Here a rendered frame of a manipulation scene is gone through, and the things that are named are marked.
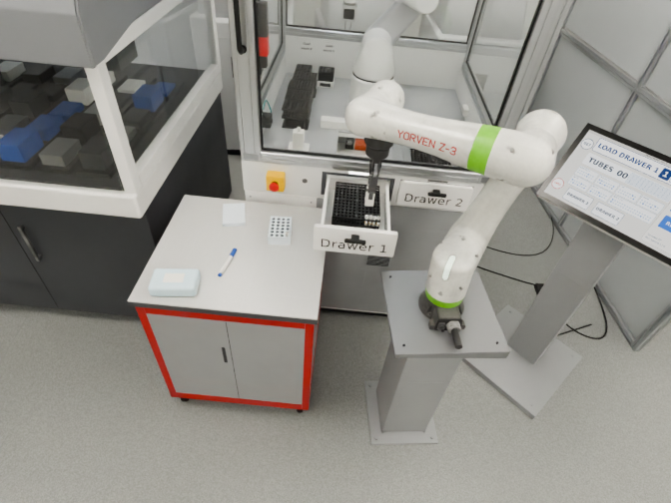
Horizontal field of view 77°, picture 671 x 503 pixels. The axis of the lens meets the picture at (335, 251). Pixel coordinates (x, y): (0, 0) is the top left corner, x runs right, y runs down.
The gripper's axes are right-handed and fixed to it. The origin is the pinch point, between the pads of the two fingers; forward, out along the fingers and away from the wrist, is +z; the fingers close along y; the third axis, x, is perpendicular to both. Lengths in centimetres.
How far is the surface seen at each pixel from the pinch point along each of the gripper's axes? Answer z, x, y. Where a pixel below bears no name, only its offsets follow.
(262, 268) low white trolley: 24.0, -35.6, 17.4
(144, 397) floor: 100, -90, 34
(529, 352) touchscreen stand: 91, 93, -5
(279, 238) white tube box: 20.6, -31.6, 4.0
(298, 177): 11.2, -28.1, -22.9
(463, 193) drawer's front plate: 9.7, 38.7, -21.1
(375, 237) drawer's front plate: 9.2, 3.3, 10.9
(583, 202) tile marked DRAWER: 0, 78, -9
